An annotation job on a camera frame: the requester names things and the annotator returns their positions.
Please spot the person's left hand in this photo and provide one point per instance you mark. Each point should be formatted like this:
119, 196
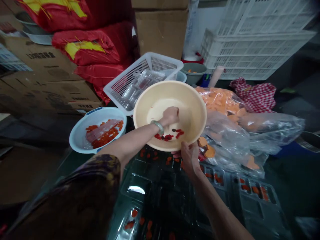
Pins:
170, 115

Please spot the person's right hand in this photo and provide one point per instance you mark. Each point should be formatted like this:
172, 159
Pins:
190, 160

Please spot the person's left fingers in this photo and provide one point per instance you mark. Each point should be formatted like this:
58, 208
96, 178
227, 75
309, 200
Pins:
175, 113

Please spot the cream plastic bowl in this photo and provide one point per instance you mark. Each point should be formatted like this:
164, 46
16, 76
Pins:
175, 92

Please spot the pile of dark red berries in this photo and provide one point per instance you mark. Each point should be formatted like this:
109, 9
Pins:
167, 137

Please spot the light blue plastic basin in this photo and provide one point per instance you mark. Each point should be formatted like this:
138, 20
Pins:
181, 76

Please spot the grey plastic bucket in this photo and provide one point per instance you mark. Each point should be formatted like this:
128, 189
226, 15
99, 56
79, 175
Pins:
193, 78

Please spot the stack of clear plastic trays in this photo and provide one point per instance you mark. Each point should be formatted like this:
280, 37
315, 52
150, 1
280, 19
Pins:
140, 85

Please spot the clear bag of orange slices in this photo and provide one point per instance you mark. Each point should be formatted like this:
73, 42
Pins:
220, 100

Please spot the cream cylindrical roll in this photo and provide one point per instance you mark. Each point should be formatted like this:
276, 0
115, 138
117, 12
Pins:
216, 75

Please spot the white lattice plastic basket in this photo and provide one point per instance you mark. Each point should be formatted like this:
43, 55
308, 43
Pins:
155, 60

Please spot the heap of orange red berries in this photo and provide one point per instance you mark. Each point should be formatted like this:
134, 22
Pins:
105, 140

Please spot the glossy black compartment tray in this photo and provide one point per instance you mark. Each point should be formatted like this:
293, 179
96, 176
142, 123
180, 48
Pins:
162, 190
262, 212

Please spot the tall brown cardboard box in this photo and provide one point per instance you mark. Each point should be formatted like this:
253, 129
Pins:
161, 35

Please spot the red white checked cloth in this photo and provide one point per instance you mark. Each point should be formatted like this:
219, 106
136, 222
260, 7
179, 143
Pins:
257, 96

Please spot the plain red sack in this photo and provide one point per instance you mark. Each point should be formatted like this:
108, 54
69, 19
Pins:
100, 75

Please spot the white plastic sack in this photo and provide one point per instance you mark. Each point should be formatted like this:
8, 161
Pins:
193, 30

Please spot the white plastic crate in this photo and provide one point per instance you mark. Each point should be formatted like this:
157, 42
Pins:
265, 15
250, 57

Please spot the crumpled clear plastic bag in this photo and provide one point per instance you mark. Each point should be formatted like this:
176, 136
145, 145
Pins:
270, 130

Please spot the flat brown cardboard box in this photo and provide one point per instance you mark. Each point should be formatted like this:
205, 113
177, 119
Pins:
160, 3

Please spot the red sack with yellow print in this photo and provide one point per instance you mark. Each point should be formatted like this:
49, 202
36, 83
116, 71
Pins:
57, 15
85, 47

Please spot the printed brown cardboard box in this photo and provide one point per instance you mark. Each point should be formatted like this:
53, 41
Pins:
42, 60
50, 92

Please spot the metal basin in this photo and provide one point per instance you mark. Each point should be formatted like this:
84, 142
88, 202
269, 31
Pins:
310, 141

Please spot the white plastic basin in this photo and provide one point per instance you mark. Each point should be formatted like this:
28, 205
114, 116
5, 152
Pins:
40, 38

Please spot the brown cardboard sheet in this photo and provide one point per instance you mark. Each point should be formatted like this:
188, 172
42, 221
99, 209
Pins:
27, 175

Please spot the grey plastic basin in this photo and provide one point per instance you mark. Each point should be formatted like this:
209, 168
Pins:
30, 26

